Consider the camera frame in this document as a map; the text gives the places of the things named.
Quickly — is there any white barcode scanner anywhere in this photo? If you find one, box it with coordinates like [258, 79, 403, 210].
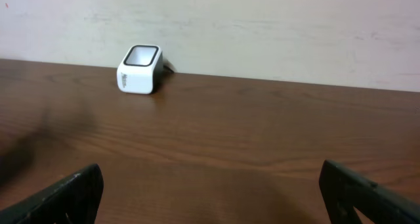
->
[116, 45, 163, 95]

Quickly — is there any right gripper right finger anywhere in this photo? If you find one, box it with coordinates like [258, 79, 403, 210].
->
[319, 160, 419, 224]

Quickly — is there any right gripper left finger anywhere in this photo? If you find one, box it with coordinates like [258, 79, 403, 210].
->
[1, 164, 104, 223]

